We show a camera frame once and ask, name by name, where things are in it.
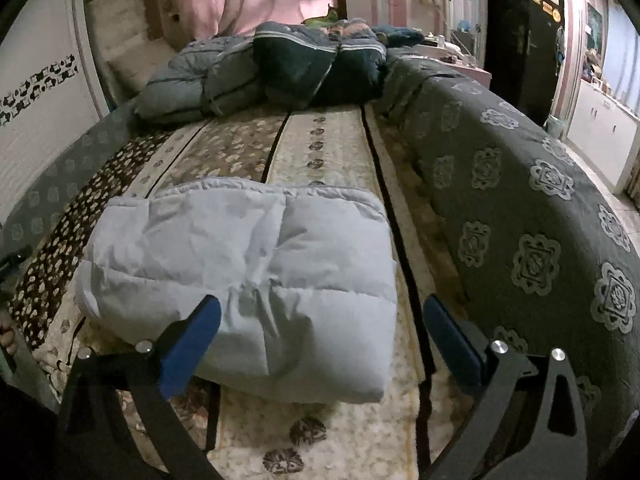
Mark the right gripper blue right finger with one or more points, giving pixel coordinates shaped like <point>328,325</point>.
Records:
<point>526,421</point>

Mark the black entry door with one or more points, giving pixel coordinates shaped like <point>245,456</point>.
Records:
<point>524,53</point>

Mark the pink bedside table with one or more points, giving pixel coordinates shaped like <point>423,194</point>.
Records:
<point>452,61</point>

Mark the green floor bin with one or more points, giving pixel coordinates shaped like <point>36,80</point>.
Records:
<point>554,127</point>

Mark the cream stacked bedding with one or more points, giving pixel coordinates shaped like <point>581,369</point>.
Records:
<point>126,53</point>

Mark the white shelf unit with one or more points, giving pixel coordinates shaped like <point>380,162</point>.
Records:
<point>466,22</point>

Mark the grey blue folded quilt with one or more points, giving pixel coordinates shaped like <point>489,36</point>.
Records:
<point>212,77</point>

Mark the light blue puffy jacket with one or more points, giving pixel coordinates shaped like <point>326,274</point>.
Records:
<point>305,277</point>

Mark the person's left hand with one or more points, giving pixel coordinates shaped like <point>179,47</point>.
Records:
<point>7,334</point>

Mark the beige floral patterned blanket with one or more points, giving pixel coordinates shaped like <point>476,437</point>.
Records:
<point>246,436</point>

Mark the white low cabinet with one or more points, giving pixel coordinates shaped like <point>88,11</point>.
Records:
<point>605,135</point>

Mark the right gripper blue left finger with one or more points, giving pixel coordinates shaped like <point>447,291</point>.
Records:
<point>91,416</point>

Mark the blue striped curtain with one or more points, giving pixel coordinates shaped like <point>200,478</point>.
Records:
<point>621,61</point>

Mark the dark navy striped quilt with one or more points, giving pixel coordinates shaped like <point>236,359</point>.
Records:
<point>343,63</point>

